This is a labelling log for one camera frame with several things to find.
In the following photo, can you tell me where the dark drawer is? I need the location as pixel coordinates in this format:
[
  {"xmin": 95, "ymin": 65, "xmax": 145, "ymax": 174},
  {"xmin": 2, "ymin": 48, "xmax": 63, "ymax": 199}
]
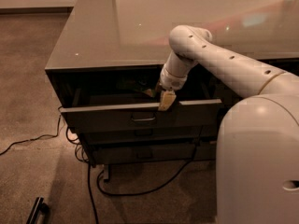
[
  {"xmin": 82, "ymin": 125, "xmax": 217, "ymax": 145},
  {"xmin": 93, "ymin": 142, "xmax": 216, "ymax": 164},
  {"xmin": 61, "ymin": 99, "xmax": 221, "ymax": 133}
]

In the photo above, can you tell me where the grey drawer cabinet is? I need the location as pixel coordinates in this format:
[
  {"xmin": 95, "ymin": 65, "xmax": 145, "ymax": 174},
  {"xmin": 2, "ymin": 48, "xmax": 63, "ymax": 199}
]
[{"xmin": 46, "ymin": 0, "xmax": 299, "ymax": 164}]

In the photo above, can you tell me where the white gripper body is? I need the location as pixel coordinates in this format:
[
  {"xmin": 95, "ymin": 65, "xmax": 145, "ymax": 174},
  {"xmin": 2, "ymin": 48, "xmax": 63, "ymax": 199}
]
[{"xmin": 160, "ymin": 65, "xmax": 187, "ymax": 91}]

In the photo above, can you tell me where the metal cabinet leg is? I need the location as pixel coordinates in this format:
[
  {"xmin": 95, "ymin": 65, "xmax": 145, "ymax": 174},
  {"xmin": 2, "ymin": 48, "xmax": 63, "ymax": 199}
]
[{"xmin": 103, "ymin": 164, "xmax": 110, "ymax": 182}]

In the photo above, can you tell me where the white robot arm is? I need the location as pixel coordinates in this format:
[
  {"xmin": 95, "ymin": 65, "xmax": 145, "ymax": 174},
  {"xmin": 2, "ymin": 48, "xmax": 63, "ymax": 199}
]
[{"xmin": 158, "ymin": 25, "xmax": 299, "ymax": 224}]

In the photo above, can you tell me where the green snack bag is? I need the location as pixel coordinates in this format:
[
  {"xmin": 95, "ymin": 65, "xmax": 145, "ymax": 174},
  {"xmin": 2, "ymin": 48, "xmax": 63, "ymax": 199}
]
[{"xmin": 116, "ymin": 77, "xmax": 156, "ymax": 97}]

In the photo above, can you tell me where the thin black floor cable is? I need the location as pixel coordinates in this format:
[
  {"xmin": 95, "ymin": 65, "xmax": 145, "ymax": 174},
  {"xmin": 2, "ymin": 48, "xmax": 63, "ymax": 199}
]
[{"xmin": 0, "ymin": 105, "xmax": 89, "ymax": 164}]

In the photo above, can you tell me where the black object at floor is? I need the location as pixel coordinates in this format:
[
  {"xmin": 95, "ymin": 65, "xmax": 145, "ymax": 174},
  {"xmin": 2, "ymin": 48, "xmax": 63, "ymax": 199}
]
[{"xmin": 26, "ymin": 197, "xmax": 50, "ymax": 224}]

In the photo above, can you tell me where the thick black looping cable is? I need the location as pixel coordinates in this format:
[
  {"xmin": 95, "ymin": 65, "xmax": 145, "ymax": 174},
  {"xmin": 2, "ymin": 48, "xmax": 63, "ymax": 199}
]
[{"xmin": 86, "ymin": 145, "xmax": 198, "ymax": 224}]

